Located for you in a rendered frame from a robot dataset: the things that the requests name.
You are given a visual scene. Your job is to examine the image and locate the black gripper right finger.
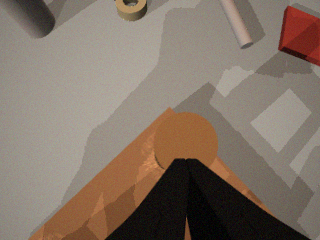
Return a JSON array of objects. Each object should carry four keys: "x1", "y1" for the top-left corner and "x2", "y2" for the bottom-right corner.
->
[{"x1": 186, "y1": 158, "x2": 311, "y2": 240}]

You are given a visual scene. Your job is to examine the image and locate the red rectangular block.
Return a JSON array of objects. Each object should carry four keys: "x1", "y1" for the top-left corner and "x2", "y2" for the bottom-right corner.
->
[{"x1": 278, "y1": 6, "x2": 320, "y2": 66}]

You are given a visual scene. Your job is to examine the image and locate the orange-brown wooden stool seat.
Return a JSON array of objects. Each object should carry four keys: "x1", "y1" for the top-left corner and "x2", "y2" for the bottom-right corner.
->
[{"x1": 28, "y1": 107, "x2": 275, "y2": 240}]

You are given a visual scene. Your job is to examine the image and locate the tan wooden stool legs with crossbar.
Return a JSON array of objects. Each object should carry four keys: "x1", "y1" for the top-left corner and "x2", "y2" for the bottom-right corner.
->
[{"x1": 154, "y1": 112, "x2": 218, "y2": 170}]

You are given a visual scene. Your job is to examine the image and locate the tan roll of masking tape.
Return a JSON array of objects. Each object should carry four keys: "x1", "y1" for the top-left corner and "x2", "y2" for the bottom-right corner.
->
[{"x1": 115, "y1": 0, "x2": 147, "y2": 21}]

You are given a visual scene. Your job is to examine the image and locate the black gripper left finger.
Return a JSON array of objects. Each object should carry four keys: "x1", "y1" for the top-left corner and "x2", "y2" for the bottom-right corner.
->
[{"x1": 105, "y1": 158, "x2": 189, "y2": 240}]

